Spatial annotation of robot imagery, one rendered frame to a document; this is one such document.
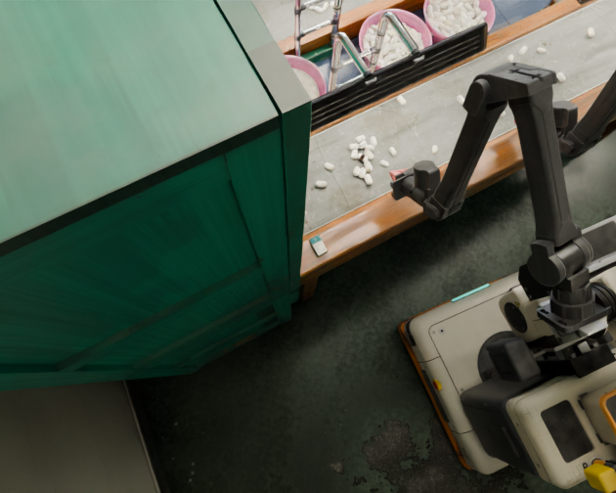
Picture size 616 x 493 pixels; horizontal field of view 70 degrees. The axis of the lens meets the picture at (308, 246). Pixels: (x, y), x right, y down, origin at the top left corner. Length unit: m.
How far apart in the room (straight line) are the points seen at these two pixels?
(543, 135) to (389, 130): 0.77
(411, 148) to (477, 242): 0.91
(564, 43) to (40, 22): 1.83
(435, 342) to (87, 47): 1.70
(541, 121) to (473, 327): 1.20
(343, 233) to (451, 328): 0.74
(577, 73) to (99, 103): 1.79
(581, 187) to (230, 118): 2.47
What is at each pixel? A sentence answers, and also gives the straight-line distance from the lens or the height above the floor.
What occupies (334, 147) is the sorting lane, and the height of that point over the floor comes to 0.74.
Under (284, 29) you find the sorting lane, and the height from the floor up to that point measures 0.74.
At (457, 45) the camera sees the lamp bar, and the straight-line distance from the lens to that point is 1.40.
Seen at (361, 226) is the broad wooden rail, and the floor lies 0.76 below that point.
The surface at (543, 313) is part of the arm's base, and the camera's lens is 1.10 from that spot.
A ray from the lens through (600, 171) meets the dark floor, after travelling 2.84.
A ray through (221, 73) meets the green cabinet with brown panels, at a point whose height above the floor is 1.79.
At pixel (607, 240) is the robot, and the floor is 1.04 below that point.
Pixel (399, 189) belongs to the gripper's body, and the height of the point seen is 0.92.
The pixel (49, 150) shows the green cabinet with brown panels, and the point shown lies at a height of 1.79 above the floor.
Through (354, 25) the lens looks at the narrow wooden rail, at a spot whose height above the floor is 0.74.
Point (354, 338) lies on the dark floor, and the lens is 2.14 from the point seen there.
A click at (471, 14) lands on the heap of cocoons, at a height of 0.74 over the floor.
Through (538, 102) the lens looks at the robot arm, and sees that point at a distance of 0.93.
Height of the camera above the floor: 2.12
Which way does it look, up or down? 75 degrees down
